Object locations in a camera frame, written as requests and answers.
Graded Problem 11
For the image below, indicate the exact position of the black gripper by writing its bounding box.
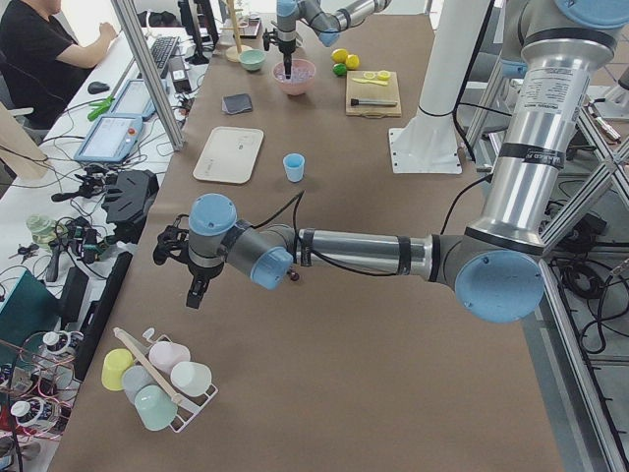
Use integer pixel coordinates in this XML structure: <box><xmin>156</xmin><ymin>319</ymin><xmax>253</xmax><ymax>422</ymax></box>
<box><xmin>186</xmin><ymin>255</ymin><xmax>225</xmax><ymax>309</ymax></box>
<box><xmin>280</xmin><ymin>40</ymin><xmax>295</xmax><ymax>80</ymax></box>

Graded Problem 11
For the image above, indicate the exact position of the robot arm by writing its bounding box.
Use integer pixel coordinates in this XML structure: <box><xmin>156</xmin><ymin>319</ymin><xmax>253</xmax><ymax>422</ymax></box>
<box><xmin>183</xmin><ymin>1</ymin><xmax>628</xmax><ymax>323</ymax></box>
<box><xmin>263</xmin><ymin>0</ymin><xmax>390</xmax><ymax>79</ymax></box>

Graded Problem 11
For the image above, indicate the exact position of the clear ice cubes pile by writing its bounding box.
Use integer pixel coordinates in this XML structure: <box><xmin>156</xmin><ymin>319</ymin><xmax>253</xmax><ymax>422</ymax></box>
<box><xmin>274</xmin><ymin>61</ymin><xmax>315</xmax><ymax>84</ymax></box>

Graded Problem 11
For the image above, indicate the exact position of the wooden cup stand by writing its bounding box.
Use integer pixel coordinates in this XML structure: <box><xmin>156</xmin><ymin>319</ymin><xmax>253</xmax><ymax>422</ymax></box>
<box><xmin>225</xmin><ymin>0</ymin><xmax>251</xmax><ymax>63</ymax></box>

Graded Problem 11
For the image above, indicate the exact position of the pink cup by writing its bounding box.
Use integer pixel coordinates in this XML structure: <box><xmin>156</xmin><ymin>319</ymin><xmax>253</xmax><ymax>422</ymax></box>
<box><xmin>148</xmin><ymin>341</ymin><xmax>191</xmax><ymax>375</ymax></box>

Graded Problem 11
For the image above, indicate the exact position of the white cup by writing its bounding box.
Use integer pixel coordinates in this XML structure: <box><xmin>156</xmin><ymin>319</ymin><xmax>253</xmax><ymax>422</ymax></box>
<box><xmin>170</xmin><ymin>361</ymin><xmax>212</xmax><ymax>397</ymax></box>

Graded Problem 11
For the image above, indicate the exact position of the light blue cup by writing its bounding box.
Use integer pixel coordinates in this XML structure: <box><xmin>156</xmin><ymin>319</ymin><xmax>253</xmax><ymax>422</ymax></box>
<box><xmin>283</xmin><ymin>152</ymin><xmax>306</xmax><ymax>183</ymax></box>

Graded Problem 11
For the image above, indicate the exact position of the grey cup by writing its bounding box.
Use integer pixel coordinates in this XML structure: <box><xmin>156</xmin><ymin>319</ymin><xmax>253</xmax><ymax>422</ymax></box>
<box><xmin>122</xmin><ymin>365</ymin><xmax>154</xmax><ymax>404</ymax></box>

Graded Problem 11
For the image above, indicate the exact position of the yellow cup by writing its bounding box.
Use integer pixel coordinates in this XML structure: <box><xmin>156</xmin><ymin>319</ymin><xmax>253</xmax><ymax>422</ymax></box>
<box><xmin>101</xmin><ymin>348</ymin><xmax>135</xmax><ymax>391</ymax></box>

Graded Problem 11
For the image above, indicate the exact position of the mint cup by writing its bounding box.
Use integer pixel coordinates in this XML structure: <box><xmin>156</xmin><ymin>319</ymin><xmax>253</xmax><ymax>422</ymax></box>
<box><xmin>134</xmin><ymin>384</ymin><xmax>178</xmax><ymax>432</ymax></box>

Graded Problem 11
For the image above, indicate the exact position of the pink bowl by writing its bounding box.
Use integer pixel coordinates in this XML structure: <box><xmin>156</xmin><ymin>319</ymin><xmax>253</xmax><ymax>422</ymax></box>
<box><xmin>271</xmin><ymin>58</ymin><xmax>316</xmax><ymax>95</ymax></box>

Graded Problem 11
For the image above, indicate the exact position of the mint green bowl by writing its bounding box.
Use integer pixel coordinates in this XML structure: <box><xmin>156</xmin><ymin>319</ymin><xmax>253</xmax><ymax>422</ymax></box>
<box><xmin>239</xmin><ymin>49</ymin><xmax>266</xmax><ymax>72</ymax></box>

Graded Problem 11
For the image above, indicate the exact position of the black framed wooden tray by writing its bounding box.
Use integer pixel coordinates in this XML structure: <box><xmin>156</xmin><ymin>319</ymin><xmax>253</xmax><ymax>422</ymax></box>
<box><xmin>219</xmin><ymin>14</ymin><xmax>262</xmax><ymax>39</ymax></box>

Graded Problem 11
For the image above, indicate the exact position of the green lime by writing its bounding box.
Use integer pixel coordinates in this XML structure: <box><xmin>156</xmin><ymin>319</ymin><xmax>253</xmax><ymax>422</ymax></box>
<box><xmin>332</xmin><ymin>63</ymin><xmax>347</xmax><ymax>77</ymax></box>

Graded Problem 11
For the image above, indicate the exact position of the whole yellow lemon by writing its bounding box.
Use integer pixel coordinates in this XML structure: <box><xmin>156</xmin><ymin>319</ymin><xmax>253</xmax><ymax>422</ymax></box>
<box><xmin>344</xmin><ymin>54</ymin><xmax>361</xmax><ymax>70</ymax></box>

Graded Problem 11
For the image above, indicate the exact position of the grey folded cloth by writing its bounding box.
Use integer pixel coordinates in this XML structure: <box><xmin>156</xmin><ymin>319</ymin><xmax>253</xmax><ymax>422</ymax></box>
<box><xmin>221</xmin><ymin>93</ymin><xmax>253</xmax><ymax>115</ymax></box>

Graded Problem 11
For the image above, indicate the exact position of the wooden cutting board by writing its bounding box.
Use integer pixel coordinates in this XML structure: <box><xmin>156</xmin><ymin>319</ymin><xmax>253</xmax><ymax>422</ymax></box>
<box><xmin>345</xmin><ymin>71</ymin><xmax>402</xmax><ymax>118</ymax></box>

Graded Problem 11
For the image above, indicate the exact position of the steel muddler black tip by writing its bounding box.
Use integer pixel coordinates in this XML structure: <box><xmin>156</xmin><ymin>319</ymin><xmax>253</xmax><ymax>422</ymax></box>
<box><xmin>350</xmin><ymin>98</ymin><xmax>398</xmax><ymax>107</ymax></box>

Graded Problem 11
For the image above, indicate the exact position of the yellow plastic knife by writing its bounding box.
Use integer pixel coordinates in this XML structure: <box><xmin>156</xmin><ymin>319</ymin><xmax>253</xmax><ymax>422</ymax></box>
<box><xmin>351</xmin><ymin>78</ymin><xmax>389</xmax><ymax>87</ymax></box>

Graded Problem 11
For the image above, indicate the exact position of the lemon half lower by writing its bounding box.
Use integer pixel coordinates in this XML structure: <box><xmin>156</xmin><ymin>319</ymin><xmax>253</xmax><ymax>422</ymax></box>
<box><xmin>376</xmin><ymin>70</ymin><xmax>391</xmax><ymax>82</ymax></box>

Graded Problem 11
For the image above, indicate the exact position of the cream rabbit tray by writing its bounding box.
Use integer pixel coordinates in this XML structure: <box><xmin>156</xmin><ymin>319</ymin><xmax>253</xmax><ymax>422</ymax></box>
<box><xmin>193</xmin><ymin>126</ymin><xmax>264</xmax><ymax>185</ymax></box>

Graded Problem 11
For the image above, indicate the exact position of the black keyboard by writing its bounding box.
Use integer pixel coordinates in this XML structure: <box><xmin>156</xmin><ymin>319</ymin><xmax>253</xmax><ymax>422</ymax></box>
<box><xmin>149</xmin><ymin>36</ymin><xmax>179</xmax><ymax>79</ymax></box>

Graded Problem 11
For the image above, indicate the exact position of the teach pendant far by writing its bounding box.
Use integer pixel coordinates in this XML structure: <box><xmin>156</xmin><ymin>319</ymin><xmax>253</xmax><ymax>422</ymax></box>
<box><xmin>109</xmin><ymin>79</ymin><xmax>156</xmax><ymax>120</ymax></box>

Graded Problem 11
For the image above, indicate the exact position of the teach pendant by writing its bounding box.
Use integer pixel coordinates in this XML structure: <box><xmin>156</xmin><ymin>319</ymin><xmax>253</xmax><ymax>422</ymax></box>
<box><xmin>109</xmin><ymin>79</ymin><xmax>156</xmax><ymax>120</ymax></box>
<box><xmin>74</xmin><ymin>113</ymin><xmax>143</xmax><ymax>163</ymax></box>

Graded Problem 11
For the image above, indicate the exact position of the teach pendant near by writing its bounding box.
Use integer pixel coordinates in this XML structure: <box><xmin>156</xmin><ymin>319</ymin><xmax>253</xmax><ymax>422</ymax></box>
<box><xmin>74</xmin><ymin>113</ymin><xmax>143</xmax><ymax>163</ymax></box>

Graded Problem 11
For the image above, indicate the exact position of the black computer mouse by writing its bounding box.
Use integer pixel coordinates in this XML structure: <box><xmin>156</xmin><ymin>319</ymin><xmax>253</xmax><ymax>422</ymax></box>
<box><xmin>87</xmin><ymin>81</ymin><xmax>110</xmax><ymax>94</ymax></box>

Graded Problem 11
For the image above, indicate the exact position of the seated person black shirt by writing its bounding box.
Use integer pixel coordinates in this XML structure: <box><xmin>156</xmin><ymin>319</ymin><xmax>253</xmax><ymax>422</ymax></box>
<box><xmin>1</xmin><ymin>1</ymin><xmax>117</xmax><ymax>129</ymax></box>

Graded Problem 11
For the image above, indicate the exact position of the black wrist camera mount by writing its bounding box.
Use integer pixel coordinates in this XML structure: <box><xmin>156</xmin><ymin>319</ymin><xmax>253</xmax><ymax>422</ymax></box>
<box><xmin>152</xmin><ymin>225</ymin><xmax>189</xmax><ymax>266</ymax></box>

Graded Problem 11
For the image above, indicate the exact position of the white wire cup rack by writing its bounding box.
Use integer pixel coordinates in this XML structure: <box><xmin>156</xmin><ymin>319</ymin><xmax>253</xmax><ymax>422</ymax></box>
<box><xmin>113</xmin><ymin>327</ymin><xmax>218</xmax><ymax>434</ymax></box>

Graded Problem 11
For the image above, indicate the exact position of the aluminium frame post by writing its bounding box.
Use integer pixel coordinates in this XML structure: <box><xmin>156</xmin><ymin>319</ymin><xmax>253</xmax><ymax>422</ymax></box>
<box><xmin>110</xmin><ymin>0</ymin><xmax>184</xmax><ymax>151</ymax></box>

